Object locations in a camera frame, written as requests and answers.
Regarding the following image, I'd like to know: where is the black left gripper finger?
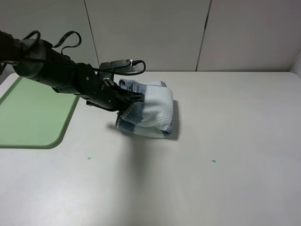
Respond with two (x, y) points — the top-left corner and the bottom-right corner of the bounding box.
(112, 99), (139, 112)
(113, 85), (144, 102)

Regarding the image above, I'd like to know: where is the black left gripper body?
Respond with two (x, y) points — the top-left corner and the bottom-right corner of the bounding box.
(86, 77), (122, 111)

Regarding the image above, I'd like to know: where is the blue white striped towel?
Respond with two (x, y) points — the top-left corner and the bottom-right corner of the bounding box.
(116, 79), (174, 138)

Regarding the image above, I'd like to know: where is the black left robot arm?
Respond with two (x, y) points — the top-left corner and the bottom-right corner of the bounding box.
(0, 31), (145, 112)

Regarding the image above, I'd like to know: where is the green plastic tray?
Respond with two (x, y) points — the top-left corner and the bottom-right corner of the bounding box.
(0, 77), (79, 149)

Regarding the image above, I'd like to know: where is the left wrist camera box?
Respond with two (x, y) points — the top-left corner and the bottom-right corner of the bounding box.
(97, 59), (135, 80)

